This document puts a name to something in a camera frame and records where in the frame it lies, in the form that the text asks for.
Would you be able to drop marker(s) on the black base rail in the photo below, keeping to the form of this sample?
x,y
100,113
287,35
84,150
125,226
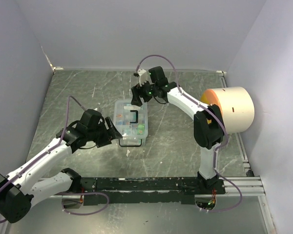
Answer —
x,y
138,197

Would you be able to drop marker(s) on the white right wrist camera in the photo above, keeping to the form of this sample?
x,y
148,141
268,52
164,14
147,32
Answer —
x,y
142,74

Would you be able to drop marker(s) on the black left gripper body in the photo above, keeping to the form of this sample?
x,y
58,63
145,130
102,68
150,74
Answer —
x,y
100,135

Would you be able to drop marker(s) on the clear plastic medicine box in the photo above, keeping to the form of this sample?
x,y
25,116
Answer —
x,y
130,122

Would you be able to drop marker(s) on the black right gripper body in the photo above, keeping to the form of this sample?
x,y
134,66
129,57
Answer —
x,y
148,91

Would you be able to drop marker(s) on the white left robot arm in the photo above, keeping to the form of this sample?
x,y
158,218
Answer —
x,y
22,188

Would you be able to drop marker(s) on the green ointment sachet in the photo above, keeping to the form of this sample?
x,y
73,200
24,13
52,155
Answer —
x,y
141,129

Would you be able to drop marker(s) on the round pastel drawer cabinet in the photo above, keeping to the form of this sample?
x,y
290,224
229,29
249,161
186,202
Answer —
x,y
236,107

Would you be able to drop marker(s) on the aluminium frame rail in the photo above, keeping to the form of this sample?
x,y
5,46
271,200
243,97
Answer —
x,y
247,186

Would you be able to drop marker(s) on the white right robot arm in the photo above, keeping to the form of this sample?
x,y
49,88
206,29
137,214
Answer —
x,y
208,125

